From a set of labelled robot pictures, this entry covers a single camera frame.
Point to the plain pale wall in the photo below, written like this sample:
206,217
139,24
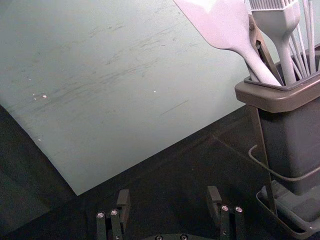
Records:
100,75

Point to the black table cloth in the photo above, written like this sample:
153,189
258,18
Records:
175,175

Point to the black rack with steel bars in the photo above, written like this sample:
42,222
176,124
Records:
271,200

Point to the white silicone spatula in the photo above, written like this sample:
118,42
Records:
220,22

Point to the dark grey utensil holder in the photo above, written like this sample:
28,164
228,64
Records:
292,140

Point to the white silicone basting brush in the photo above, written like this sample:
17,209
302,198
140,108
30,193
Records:
277,22

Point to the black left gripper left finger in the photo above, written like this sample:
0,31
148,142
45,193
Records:
123,202

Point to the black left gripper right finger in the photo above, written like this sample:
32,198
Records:
214,200

